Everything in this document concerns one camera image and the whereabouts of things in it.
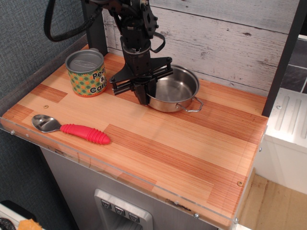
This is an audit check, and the stainless steel pot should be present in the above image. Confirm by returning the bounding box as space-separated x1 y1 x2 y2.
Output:
148 65 203 113

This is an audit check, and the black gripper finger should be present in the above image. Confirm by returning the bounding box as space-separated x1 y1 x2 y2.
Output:
146 77 157 95
134 83 147 105

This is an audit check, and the red handled metal spoon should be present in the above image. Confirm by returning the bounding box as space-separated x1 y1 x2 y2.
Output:
32 115 111 144

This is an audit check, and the silver water dispenser panel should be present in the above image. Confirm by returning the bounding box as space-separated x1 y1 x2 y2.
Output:
94 189 154 230

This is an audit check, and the white frame bottom left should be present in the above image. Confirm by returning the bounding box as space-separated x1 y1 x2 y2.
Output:
0 204 21 230

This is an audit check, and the white toy sink unit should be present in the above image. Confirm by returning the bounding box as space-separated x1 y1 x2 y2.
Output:
253 34 307 190

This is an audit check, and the black vertical post right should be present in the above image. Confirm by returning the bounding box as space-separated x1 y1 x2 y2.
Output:
261 0 307 117

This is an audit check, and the orange object bottom left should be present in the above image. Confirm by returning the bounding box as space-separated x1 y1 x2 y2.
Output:
17 219 43 230

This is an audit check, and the black braided cable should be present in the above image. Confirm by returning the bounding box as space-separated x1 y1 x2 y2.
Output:
43 0 104 43

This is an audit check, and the grey toy fridge cabinet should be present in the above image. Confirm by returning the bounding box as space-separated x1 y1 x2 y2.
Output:
42 149 216 230

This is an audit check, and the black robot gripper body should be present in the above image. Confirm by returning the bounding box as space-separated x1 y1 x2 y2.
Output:
109 40 173 95

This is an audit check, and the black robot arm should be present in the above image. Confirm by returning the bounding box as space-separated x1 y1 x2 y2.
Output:
85 0 173 105

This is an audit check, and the peas and carrots can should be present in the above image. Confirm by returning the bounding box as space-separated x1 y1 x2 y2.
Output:
65 48 107 97

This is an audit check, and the clear acrylic table edge guard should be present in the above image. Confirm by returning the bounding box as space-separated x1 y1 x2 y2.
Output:
2 112 267 229

